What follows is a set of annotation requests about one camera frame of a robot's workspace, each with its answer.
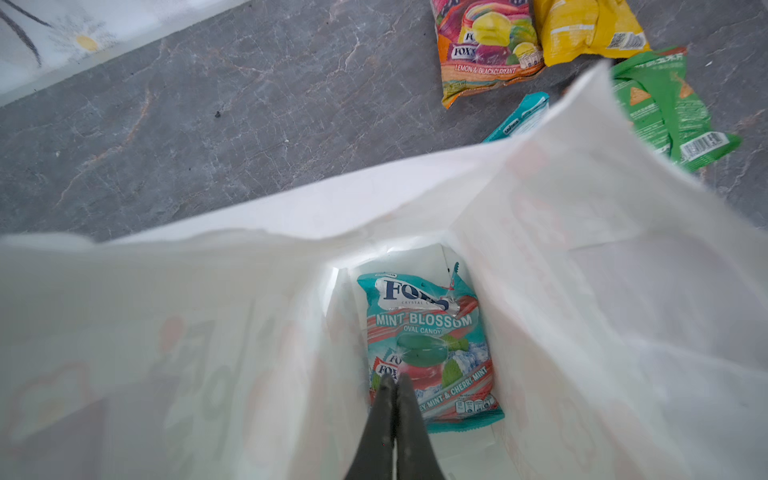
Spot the teal snack bag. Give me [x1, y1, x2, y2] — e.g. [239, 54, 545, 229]
[483, 92, 550, 143]

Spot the green snack bag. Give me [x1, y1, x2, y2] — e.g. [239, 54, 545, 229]
[612, 47, 742, 172]

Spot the pink orange candy bag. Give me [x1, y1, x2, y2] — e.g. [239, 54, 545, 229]
[430, 0, 545, 108]

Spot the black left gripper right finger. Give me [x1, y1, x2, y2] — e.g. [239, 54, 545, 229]
[395, 373, 445, 480]

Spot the white floral paper bag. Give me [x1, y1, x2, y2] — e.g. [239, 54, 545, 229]
[1, 65, 767, 479]

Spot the teal mint candy bag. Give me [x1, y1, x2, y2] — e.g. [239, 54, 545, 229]
[357, 267, 504, 433]

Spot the yellow chips bag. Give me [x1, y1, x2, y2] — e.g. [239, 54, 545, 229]
[532, 0, 650, 67]

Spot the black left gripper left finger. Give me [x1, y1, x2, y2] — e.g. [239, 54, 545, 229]
[345, 375, 396, 480]

